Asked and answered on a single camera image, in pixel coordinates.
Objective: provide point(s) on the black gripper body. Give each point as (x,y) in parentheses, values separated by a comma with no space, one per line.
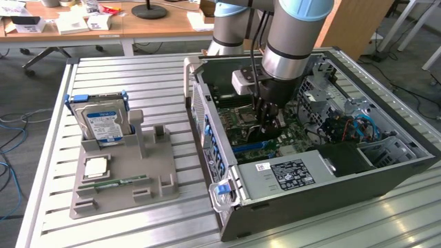
(278,93)

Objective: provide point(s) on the black graphics card with fan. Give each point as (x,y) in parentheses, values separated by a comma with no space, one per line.
(251,134)

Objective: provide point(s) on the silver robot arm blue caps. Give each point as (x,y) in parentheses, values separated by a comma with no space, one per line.
(292,38)

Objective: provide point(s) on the CPU socket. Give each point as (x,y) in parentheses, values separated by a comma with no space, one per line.
(246,116)

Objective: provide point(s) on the green motherboard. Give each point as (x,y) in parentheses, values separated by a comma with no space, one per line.
(292,134)

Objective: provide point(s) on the perforated metal drive cage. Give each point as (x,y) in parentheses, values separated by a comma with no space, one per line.
(318,103)

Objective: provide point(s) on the blue expansion slot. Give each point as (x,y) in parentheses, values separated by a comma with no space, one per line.
(248,148)

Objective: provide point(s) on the blue card retainer clip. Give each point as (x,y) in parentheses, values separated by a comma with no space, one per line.
(222,170)
(214,144)
(218,157)
(207,131)

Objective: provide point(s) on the grey power supply unit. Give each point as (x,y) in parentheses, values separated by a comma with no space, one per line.
(262,178)

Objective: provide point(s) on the blue case latch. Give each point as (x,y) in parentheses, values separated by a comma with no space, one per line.
(222,189)

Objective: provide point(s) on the black floor power strip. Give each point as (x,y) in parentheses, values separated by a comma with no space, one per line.
(378,57)

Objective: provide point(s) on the silver disk bay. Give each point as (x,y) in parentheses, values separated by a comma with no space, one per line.
(390,152)

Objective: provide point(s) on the wooden cabinet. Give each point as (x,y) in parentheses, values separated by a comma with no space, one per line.
(359,25)

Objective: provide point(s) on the dark open PC case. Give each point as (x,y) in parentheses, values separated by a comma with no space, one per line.
(310,206)

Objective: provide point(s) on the white booklet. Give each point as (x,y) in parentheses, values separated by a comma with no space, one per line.
(198,22)

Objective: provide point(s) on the grey plastic parts rack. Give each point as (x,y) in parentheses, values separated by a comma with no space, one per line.
(155,168)

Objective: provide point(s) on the brown cardboard box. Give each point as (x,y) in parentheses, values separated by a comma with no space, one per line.
(207,7)

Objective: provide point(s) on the hard disk in blue caddy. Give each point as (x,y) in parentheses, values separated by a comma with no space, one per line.
(102,124)

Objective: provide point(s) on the black round lamp base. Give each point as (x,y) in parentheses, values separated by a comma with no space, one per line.
(149,12)

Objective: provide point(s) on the green RAM stick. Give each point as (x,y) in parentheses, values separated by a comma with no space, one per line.
(110,183)

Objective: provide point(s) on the silver CPU chip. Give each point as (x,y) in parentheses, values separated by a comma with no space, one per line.
(95,168)

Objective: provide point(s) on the red packet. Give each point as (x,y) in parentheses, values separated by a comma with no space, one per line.
(110,10)

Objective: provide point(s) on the white box with label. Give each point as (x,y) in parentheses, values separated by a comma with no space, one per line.
(99,23)

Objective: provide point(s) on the clear plastic bag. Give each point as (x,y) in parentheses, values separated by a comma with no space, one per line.
(91,5)

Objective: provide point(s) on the white open cardboard box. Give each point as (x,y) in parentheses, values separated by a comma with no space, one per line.
(73,25)

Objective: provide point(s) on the tape roll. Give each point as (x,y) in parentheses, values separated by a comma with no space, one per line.
(67,3)

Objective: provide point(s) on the grey cup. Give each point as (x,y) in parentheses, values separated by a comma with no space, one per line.
(50,3)

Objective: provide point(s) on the white box black lid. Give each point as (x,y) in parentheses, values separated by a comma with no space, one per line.
(30,27)

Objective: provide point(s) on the white paper sheets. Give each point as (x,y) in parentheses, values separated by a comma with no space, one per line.
(13,9)

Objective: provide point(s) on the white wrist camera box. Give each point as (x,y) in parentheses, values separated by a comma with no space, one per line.
(243,82)

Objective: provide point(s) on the white table frame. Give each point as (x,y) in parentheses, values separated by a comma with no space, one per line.
(392,31)

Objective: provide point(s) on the wooden desk white frame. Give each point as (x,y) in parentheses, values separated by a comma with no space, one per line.
(155,28)

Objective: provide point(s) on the black caster leg frame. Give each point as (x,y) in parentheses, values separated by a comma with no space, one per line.
(43,57)

